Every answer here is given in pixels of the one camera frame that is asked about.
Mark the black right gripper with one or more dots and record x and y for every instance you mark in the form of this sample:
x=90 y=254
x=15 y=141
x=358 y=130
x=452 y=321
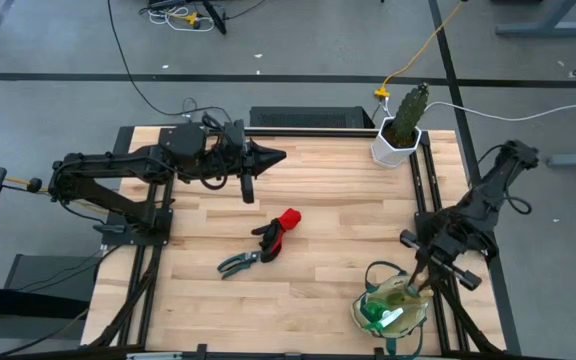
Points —
x=468 y=280

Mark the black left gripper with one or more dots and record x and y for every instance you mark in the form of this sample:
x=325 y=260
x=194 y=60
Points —
x=247 y=190

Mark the green spray bottle white nozzle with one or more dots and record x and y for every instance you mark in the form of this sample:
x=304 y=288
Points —
x=375 y=312

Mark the red and black gardening glove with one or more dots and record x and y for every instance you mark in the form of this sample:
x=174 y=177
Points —
x=290 y=219

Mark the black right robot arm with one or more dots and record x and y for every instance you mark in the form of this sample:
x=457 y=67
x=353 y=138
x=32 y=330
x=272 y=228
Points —
x=488 y=195

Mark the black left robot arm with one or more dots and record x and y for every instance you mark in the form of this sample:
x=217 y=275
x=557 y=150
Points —
x=118 y=167

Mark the beige green gardening bag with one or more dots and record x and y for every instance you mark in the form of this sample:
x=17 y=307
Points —
x=408 y=320

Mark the black perforated computer case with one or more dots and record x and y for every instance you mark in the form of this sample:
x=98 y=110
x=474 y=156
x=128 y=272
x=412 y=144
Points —
x=308 y=117

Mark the white hexagonal plant pot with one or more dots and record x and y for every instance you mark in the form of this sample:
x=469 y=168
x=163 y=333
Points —
x=388 y=152

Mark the green cactus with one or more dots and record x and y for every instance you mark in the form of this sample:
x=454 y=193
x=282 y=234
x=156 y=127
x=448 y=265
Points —
x=410 y=112

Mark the black round knob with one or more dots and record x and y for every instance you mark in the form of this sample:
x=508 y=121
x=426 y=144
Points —
x=34 y=185

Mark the dark low stand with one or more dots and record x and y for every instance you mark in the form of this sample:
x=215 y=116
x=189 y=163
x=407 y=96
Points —
x=43 y=280

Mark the grey desk leg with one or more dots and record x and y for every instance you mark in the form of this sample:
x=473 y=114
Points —
x=548 y=27

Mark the silver aluminium bracket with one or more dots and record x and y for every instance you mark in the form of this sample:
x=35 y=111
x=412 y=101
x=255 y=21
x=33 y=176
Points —
x=153 y=356

